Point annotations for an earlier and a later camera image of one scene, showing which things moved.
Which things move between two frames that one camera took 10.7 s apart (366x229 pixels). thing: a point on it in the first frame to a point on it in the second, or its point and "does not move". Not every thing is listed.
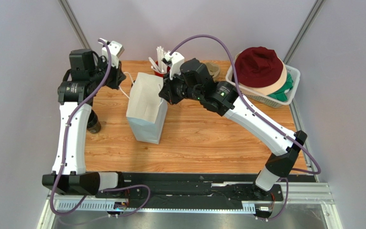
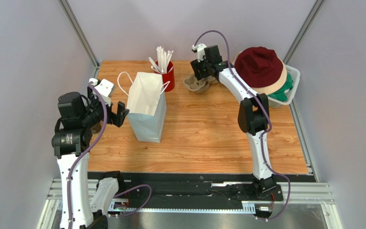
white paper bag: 147,113 does not move
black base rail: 199,190 does not move
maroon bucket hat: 257,67 does not move
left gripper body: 112,80 to 96,105
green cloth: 280,95 does not move
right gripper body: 166,92 to 200,70
